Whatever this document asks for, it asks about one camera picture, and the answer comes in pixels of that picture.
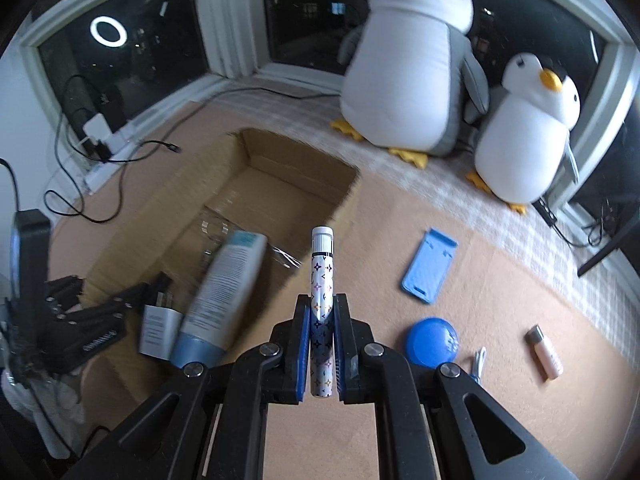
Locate large penguin plush toy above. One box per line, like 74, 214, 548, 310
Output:
331, 0, 490, 168

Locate checked cloth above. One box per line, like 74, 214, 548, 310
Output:
215, 74, 640, 346

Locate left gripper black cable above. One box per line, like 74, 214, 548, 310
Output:
0, 157, 22, 216

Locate white charger adapter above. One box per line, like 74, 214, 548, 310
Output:
138, 272, 183, 361

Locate white power strip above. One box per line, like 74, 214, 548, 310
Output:
82, 122, 143, 193

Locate black cable with plug tip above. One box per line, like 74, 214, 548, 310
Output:
44, 139, 182, 224

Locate long black cable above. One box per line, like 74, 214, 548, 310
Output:
192, 87, 346, 116

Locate white-framed window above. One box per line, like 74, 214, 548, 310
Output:
20, 0, 640, 211

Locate person's left forearm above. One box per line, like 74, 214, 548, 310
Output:
0, 367, 88, 461

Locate blue phone stand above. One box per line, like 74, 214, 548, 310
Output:
401, 228, 459, 306

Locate round blue lid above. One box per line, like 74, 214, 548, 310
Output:
404, 316, 459, 368

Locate black inline switch box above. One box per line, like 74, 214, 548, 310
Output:
531, 198, 559, 227

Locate small penguin plush toy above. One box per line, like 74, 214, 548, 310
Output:
466, 52, 582, 217

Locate pink brown-capped tube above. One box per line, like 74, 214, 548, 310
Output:
525, 325, 565, 380

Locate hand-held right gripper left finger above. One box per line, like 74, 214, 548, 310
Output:
60, 294, 313, 480

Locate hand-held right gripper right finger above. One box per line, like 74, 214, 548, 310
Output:
334, 292, 581, 480

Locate white plugged-in charger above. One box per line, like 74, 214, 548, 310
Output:
82, 116, 110, 142

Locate white blue-capped lotion bottle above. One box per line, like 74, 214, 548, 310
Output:
169, 230, 269, 370

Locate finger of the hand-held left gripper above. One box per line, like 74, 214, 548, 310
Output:
55, 282, 151, 361
42, 275, 85, 328

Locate cardboard box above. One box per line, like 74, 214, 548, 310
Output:
82, 127, 362, 401

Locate patterned white tube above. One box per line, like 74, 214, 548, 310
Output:
307, 226, 336, 399

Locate small blue bottle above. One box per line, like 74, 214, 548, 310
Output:
470, 346, 490, 386

